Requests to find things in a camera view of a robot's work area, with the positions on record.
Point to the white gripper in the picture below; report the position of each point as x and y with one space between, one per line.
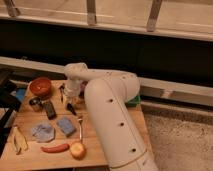
72 89

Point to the black dish brush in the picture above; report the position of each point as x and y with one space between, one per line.
66 101

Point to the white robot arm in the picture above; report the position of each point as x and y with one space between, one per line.
105 96

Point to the small metal cup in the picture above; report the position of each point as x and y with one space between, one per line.
36 104

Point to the purple bowl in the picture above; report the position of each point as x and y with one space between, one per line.
83 86

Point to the metal fork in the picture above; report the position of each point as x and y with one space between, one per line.
80 120

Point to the black rectangular device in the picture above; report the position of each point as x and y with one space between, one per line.
49 109

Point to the blue sponge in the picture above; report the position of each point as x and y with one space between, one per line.
66 126

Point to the orange bowl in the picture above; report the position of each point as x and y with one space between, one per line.
40 86

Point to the light blue cloth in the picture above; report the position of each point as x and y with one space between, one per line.
43 132

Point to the red chili pepper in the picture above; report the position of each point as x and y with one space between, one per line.
56 149

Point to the blue object left edge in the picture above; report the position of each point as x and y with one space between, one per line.
20 94

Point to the red yellow apple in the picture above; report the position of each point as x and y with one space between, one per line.
78 150

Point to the dark side furniture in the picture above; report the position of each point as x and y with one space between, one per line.
7 100

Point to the green plastic tray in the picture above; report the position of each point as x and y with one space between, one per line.
134 102

